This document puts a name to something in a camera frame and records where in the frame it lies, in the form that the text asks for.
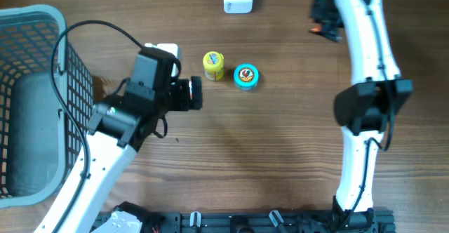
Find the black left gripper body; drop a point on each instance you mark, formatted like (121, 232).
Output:
(178, 95)

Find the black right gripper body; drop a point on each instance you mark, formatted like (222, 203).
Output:
(325, 10)

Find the yellow cylindrical container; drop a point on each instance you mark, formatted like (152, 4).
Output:
(213, 64)

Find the teal tin can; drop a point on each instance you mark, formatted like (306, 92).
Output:
(246, 77)

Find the red snack box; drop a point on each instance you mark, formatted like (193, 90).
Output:
(191, 90)

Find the red silver foil packet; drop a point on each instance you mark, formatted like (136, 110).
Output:
(317, 30)

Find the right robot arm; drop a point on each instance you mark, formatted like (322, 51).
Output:
(366, 113)

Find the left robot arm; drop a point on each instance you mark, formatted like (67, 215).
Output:
(116, 131)

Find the grey plastic shopping basket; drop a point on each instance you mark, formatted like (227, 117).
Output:
(46, 92)

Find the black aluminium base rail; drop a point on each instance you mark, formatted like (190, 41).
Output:
(275, 221)

